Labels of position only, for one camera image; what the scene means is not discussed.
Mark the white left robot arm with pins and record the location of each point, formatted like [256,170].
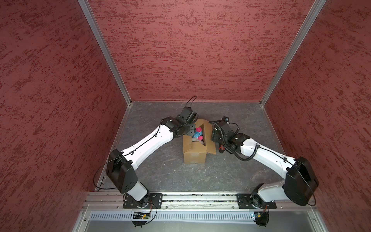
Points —
[121,165]

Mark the white slotted cable duct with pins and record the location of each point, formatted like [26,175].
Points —
[185,216]

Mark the blue ball in box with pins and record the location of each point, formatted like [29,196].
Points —
[197,134]

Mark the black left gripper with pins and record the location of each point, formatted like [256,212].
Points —
[191,132]

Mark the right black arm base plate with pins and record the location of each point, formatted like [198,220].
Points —
[246,201]

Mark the right aluminium corner post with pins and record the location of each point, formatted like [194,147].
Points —
[299,38]

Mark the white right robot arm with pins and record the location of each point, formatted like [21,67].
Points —
[299,181]

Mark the white item in box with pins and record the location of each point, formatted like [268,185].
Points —
[194,139]

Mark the brown cardboard express box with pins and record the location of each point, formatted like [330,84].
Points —
[196,152]

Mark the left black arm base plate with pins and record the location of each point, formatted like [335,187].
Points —
[151,200]

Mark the aluminium front rail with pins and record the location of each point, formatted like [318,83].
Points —
[184,201]

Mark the aluminium corner post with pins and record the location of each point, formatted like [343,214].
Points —
[89,15]
[299,38]

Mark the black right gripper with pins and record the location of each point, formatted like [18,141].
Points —
[214,136]

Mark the left aluminium corner post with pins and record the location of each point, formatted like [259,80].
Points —
[89,15]

